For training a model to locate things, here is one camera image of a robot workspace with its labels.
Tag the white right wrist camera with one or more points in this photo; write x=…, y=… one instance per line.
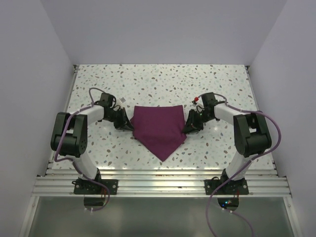
x=199, y=107

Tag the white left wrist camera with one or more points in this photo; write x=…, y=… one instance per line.
x=122, y=102

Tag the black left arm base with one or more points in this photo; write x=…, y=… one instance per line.
x=97, y=186

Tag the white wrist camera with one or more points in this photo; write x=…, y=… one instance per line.
x=199, y=107
x=122, y=102

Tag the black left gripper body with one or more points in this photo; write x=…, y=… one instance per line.
x=117, y=117

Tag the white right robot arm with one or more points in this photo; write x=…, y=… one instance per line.
x=251, y=133

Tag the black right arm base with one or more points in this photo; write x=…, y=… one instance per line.
x=238, y=187

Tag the purple cloth mat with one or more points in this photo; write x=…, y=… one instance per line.
x=159, y=129

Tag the aluminium rail frame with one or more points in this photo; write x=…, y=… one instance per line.
x=202, y=156

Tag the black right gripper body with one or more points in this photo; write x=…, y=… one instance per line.
x=199, y=119

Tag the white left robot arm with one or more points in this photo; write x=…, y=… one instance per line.
x=69, y=138

